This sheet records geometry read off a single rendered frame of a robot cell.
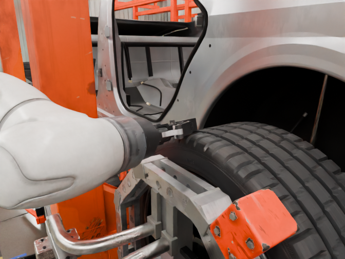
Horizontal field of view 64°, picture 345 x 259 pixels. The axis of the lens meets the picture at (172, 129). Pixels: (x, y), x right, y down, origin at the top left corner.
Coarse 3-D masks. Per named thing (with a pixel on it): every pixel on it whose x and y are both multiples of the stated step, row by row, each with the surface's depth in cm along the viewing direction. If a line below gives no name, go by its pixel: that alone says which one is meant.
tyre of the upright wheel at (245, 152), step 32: (224, 128) 64; (256, 128) 63; (192, 160) 57; (224, 160) 50; (256, 160) 51; (288, 160) 52; (320, 160) 54; (224, 192) 50; (288, 192) 46; (320, 192) 47; (320, 224) 43; (288, 256) 41; (320, 256) 40
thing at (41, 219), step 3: (27, 210) 224; (30, 210) 223; (33, 210) 223; (30, 213) 220; (33, 213) 218; (36, 216) 211; (42, 216) 211; (45, 216) 212; (36, 219) 208; (39, 219) 210; (42, 219) 211; (45, 219) 212; (36, 222) 209; (39, 222) 210; (42, 222) 211
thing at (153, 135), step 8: (136, 120) 45; (144, 120) 47; (144, 128) 45; (152, 128) 46; (160, 128) 49; (152, 136) 46; (160, 136) 47; (168, 136) 49; (152, 144) 46; (152, 152) 47
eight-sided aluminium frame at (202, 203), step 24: (144, 168) 58; (168, 168) 58; (120, 192) 73; (144, 192) 74; (168, 192) 51; (192, 192) 47; (216, 192) 47; (120, 216) 76; (192, 216) 45; (216, 216) 43
